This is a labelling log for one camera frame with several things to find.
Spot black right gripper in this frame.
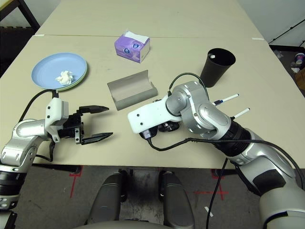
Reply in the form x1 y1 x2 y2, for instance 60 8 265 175
158 121 181 132

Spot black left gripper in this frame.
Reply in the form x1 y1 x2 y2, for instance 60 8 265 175
58 104 114 146

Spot grey glasses case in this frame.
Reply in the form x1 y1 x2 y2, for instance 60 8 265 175
107 70 158 111

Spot white tissue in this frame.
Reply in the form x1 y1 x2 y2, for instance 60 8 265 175
55 70 74 86

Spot blue plate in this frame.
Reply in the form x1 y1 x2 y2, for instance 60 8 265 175
31 52 88 91

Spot green plate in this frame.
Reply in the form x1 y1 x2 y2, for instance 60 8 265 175
47 62 90 93

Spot black table foot bar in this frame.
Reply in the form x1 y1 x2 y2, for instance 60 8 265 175
32 164 82 174
213 168 239 177

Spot white pen with blue band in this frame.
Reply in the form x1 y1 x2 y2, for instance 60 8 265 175
213 94 240 106

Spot black cup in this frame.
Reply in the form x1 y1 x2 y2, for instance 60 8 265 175
199 48 236 88

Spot white pen with black band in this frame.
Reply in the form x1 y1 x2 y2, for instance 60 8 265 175
232 107 251 119

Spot grey robot right leg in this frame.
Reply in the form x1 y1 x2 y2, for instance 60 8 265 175
159 169 196 229

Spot grey robot leg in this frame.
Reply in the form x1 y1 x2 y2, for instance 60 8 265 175
80 171 125 229
159 169 196 229

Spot grey robot left leg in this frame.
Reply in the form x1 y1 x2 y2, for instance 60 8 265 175
80 171 125 229

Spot purple tissue pack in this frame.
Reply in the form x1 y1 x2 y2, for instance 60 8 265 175
114 30 151 63

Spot grey robot torso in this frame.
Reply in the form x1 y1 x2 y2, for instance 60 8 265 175
73 219 189 229

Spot black foam mats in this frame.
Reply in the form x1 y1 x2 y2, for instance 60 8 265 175
0 25 37 77

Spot brown cardboard box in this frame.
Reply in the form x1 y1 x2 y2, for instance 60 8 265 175
295 68 305 90

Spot black tripod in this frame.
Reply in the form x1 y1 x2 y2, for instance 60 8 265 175
269 19 305 47

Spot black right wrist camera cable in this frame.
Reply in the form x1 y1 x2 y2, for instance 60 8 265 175
142 73 305 229

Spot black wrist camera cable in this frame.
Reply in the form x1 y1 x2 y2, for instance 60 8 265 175
19 89 61 163
142 73 305 229

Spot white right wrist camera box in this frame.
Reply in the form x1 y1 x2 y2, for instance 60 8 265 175
127 97 182 133

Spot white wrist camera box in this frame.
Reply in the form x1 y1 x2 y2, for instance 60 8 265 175
127 97 182 133
44 96 70 144

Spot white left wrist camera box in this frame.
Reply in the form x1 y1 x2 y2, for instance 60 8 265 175
44 96 70 144

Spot black left wrist camera cable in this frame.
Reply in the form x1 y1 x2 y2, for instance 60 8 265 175
19 89 61 163

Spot side table with black frame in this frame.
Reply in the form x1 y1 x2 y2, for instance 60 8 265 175
0 0 41 27

